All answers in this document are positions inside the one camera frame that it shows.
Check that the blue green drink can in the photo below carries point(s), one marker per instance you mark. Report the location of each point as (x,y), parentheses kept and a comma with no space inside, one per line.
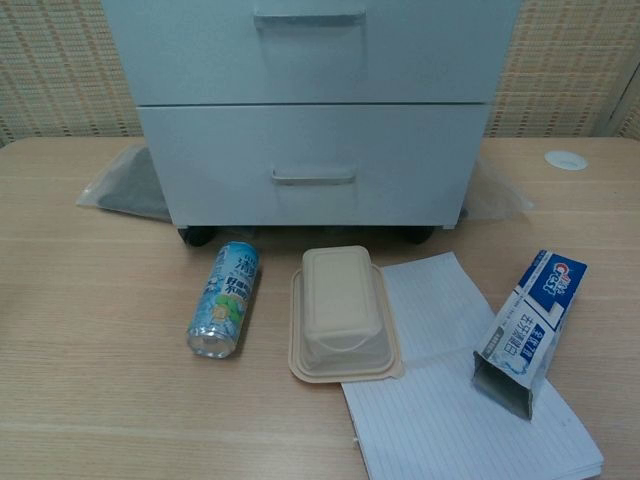
(226,300)

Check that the white drawer cabinet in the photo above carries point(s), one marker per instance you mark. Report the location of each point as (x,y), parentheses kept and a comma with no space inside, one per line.
(200,226)

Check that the blue white toothpaste box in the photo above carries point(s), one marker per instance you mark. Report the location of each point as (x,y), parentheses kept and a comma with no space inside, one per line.
(530,325)

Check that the black caster wheel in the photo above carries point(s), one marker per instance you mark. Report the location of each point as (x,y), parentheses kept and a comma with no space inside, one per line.
(419,236)
(196,237)

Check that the beige plastic food container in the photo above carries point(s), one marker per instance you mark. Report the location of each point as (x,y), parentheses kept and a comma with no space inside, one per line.
(340,310)

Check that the white lined notebook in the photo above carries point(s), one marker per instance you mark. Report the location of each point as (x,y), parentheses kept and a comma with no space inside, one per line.
(440,430)

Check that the clear plastic bag dark contents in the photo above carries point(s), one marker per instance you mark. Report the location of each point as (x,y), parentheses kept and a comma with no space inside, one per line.
(125,190)

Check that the grey drawer front panel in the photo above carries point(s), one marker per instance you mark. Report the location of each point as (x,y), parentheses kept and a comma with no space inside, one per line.
(200,60)

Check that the grey partition frame post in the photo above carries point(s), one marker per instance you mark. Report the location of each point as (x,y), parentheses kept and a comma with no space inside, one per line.
(625,110)

